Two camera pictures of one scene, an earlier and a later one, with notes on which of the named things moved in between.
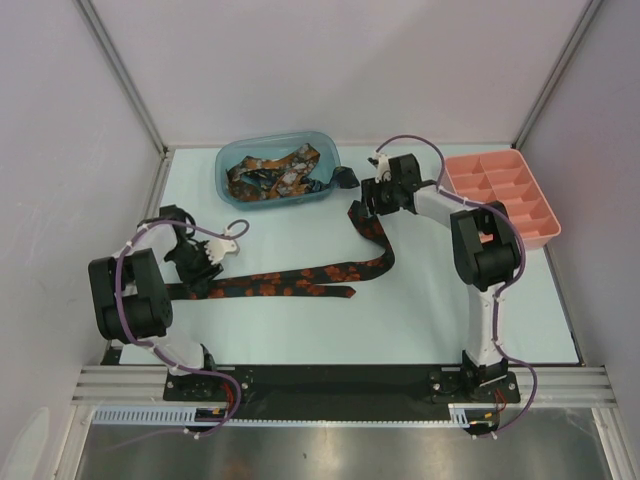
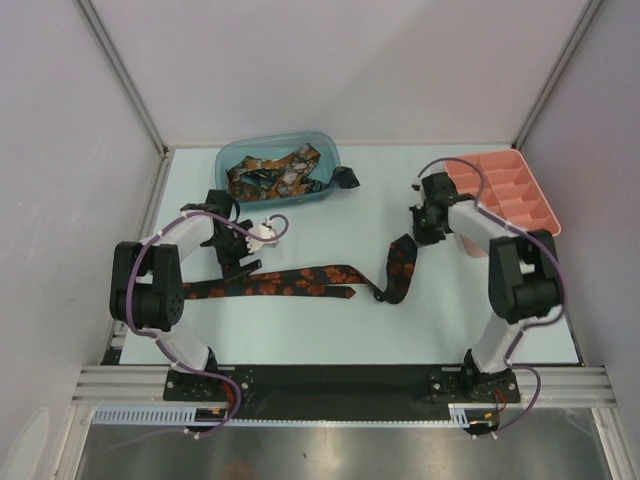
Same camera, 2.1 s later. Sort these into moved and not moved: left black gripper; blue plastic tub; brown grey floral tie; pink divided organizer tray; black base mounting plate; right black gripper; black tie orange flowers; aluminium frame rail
Moved: left black gripper; black tie orange flowers; right black gripper
Not moved: pink divided organizer tray; brown grey floral tie; aluminium frame rail; black base mounting plate; blue plastic tub
